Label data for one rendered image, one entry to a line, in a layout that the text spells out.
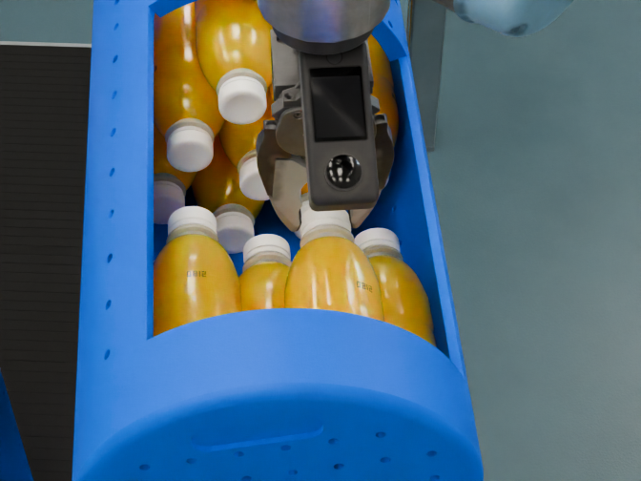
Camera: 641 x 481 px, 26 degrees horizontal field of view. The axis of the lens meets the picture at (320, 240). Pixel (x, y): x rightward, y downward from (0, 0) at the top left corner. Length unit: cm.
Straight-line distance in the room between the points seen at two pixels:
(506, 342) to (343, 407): 158
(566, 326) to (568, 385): 12
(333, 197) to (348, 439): 16
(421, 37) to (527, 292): 49
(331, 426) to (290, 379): 5
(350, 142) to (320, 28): 8
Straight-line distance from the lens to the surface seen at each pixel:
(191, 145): 116
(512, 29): 80
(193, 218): 109
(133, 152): 104
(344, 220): 106
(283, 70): 100
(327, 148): 93
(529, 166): 272
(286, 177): 103
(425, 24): 251
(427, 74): 259
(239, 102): 112
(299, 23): 91
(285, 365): 87
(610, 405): 239
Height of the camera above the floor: 194
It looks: 49 degrees down
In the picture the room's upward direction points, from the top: straight up
